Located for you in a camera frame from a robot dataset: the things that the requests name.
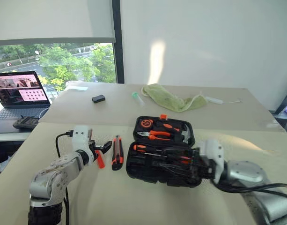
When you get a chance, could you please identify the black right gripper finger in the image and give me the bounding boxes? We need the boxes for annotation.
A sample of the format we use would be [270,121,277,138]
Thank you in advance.
[162,147,193,163]
[151,160,192,183]

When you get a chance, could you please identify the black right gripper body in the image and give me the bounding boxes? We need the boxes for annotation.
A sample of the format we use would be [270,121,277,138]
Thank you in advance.
[189,148,215,185]

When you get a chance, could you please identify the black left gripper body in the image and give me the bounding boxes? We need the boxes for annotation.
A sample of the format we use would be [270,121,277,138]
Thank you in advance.
[88,139,102,163]

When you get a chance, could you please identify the orange handle screwdriver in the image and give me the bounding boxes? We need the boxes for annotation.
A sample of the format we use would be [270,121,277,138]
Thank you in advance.
[96,150,106,169]

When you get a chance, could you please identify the black plastic tool case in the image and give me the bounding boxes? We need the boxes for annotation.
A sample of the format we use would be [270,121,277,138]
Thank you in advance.
[125,114,203,188]

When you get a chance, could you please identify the orange black utility knife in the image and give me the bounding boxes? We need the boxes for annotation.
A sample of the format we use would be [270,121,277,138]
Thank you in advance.
[111,135,125,171]

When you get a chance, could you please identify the steel claw hammer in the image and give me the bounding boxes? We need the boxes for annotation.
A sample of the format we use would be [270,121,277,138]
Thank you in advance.
[180,124,193,144]

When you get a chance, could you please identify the short orange black screwdriver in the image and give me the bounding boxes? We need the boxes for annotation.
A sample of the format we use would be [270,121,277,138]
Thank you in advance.
[161,122,181,132]

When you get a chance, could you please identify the long orange black screwdriver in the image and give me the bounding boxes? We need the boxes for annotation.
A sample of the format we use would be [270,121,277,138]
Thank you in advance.
[132,144,169,156]

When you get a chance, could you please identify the orange tape measure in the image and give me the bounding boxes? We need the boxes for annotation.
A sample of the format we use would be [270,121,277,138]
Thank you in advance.
[139,119,155,129]

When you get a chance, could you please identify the small black box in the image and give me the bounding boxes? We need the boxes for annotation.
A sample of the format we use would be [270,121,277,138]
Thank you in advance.
[91,94,106,104]

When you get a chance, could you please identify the green towel cloth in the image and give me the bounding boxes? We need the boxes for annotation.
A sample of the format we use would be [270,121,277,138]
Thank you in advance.
[141,83,208,113]

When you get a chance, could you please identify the clear tube green cap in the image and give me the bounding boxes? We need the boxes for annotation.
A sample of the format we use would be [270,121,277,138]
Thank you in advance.
[131,91,145,106]

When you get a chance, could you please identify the clear plastic bag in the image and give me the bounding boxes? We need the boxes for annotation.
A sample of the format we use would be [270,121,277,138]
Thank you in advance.
[65,85,89,92]

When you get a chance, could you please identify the black handheld controller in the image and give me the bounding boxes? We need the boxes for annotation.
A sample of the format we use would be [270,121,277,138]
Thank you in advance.
[12,116,40,130]

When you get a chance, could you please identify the white side desk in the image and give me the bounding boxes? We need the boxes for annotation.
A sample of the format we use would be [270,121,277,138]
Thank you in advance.
[0,106,52,143]

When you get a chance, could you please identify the open grey laptop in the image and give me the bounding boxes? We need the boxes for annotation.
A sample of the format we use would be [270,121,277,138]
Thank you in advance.
[0,71,52,123]

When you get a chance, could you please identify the black equipment rack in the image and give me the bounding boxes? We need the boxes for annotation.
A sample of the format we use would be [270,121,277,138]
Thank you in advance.
[271,86,287,137]

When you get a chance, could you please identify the white roller blind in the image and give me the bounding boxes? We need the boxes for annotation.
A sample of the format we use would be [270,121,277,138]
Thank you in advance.
[0,0,117,47]

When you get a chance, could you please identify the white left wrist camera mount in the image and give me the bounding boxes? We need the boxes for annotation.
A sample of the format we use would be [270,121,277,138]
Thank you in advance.
[71,125,94,165]

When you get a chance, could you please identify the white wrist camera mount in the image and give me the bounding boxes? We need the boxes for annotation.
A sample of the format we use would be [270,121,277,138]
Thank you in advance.
[71,125,94,165]
[199,139,225,184]

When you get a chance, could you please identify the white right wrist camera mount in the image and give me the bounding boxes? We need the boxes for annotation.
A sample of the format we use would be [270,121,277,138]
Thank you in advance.
[199,139,225,184]

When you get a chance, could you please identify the orange handle pliers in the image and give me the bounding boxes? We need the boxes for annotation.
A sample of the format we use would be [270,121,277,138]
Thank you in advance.
[136,130,172,142]

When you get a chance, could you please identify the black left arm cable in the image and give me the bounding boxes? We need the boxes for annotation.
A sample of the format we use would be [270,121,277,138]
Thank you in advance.
[55,131,75,225]

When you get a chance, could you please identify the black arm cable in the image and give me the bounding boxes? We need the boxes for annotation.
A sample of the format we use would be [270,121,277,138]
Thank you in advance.
[212,180,287,201]
[55,131,75,225]

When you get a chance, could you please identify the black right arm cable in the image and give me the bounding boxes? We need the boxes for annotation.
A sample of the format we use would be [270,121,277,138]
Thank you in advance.
[212,180,287,201]

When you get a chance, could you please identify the white adapter with cable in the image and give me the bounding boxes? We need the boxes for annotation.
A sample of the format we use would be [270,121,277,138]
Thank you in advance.
[205,96,243,105]

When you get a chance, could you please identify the black window frame post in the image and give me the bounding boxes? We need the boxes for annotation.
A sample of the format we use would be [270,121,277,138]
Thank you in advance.
[111,0,125,84]

